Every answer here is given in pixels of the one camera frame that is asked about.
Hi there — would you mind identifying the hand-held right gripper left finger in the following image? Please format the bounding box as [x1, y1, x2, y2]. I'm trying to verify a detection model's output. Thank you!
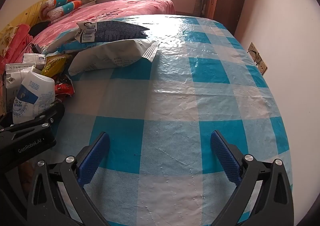
[26, 131, 112, 226]

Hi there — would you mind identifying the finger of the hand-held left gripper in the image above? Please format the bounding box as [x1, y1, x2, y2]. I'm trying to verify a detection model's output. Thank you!
[0, 103, 66, 139]

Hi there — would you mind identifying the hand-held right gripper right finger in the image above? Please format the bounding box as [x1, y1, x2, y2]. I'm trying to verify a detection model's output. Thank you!
[210, 130, 294, 226]

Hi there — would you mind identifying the white blue pouch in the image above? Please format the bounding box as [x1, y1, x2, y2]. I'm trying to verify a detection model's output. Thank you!
[12, 69, 56, 124]

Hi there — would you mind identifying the yellow red snack wrapper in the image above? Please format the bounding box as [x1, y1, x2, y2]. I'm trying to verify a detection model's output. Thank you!
[41, 53, 68, 77]

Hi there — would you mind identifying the red snack packet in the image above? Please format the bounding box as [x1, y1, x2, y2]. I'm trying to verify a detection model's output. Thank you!
[54, 74, 75, 102]

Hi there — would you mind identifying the silver carton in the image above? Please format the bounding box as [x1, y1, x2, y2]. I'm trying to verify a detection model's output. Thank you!
[2, 63, 37, 114]

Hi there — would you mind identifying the small silver packet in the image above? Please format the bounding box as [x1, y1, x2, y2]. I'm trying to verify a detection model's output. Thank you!
[22, 53, 47, 69]

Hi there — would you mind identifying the black charger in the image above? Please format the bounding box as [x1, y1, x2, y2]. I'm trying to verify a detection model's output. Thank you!
[29, 43, 43, 54]

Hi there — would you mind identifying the white silver snack bag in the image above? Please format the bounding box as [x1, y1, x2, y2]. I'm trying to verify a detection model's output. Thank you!
[67, 39, 160, 76]

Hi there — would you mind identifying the blue white checkered tablecloth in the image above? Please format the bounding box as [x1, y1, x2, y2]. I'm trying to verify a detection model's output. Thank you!
[37, 14, 293, 226]

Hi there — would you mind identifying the pink floral folded quilt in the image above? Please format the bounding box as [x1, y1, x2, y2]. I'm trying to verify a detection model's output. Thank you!
[0, 23, 34, 66]

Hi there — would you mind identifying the black cloth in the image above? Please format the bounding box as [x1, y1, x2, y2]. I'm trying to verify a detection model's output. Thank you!
[29, 21, 52, 36]

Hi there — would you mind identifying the yellow bed headboard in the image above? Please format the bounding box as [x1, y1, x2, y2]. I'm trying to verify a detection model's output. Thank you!
[0, 0, 63, 34]

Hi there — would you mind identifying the pink printed bed blanket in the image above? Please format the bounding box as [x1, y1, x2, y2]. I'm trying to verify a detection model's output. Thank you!
[5, 0, 175, 66]

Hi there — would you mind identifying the wall power socket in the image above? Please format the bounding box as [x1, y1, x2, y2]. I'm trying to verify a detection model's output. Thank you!
[247, 42, 268, 75]

